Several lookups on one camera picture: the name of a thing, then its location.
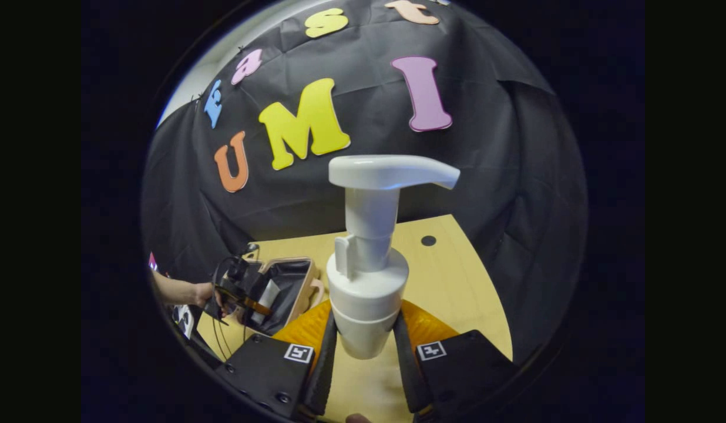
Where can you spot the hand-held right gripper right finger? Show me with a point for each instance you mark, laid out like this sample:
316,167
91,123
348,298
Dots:
407,370

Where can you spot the white pump bottle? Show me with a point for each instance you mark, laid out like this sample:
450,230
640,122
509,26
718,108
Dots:
369,282

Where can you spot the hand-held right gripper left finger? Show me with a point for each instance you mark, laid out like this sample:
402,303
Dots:
323,364

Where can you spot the pale pink suitcase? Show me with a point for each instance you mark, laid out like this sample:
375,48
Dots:
295,282

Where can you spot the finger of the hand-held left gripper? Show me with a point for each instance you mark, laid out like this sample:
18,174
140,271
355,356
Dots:
258,306

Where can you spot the computer screen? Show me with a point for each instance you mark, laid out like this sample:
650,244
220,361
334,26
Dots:
153,262

